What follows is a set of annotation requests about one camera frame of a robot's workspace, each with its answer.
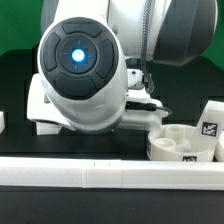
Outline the white barrier rail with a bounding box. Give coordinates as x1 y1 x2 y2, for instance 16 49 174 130
0 157 224 190
0 111 5 134
215 140 224 162

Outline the white left barrier rail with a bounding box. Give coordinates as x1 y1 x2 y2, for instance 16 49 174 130
0 111 5 134

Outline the white right barrier rail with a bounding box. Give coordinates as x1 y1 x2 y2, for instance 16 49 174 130
215 140 224 162

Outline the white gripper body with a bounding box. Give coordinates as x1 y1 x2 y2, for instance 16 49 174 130
26 73 170 132

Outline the white front barrier rail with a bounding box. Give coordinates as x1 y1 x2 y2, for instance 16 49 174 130
0 157 224 190

